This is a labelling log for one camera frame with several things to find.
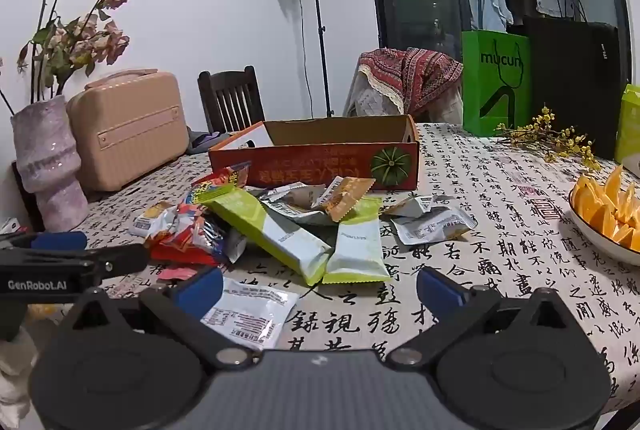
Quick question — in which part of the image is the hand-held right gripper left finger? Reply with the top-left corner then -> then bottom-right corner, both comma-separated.
60,266 -> 261,368

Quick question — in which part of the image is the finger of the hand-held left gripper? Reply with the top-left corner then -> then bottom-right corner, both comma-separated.
0,231 -> 88,253
82,243 -> 151,283

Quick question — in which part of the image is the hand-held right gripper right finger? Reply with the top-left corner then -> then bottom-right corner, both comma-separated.
385,266 -> 586,368

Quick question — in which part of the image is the white printed snack packet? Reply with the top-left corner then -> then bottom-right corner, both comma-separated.
200,277 -> 301,352

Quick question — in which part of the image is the green white long packet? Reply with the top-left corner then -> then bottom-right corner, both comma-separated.
207,186 -> 335,287
322,197 -> 393,285

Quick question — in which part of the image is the red colourful snack packet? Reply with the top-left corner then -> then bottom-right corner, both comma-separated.
186,162 -> 251,205

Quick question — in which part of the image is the red cardboard box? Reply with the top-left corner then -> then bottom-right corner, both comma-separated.
207,114 -> 420,191

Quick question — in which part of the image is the small red packet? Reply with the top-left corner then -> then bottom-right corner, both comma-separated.
160,264 -> 198,281

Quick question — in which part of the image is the small yellow white packet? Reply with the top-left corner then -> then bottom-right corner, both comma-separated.
129,201 -> 177,238

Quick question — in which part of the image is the pink textured vase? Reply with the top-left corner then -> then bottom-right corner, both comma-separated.
11,94 -> 91,233

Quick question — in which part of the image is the small silver snack packet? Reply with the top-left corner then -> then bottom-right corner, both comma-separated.
382,195 -> 436,218

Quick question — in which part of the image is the pink hard-shell suitcase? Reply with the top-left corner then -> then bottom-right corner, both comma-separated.
66,68 -> 191,193

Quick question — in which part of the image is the white bowl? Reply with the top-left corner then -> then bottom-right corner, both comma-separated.
568,187 -> 640,267

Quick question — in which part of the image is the yellow flower sprig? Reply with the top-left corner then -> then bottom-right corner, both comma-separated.
495,107 -> 603,171

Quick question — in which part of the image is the dark wooden chair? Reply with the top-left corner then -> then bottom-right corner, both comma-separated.
197,66 -> 266,133

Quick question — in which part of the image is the green paper shopping bag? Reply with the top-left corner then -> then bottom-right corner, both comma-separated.
461,30 -> 533,137

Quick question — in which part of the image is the red patterned cloth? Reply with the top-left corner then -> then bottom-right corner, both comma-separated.
357,47 -> 465,115

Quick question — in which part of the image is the light green box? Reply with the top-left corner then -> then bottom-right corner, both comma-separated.
614,84 -> 640,178

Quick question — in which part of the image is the black paper bag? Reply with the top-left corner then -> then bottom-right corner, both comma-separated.
522,16 -> 620,161

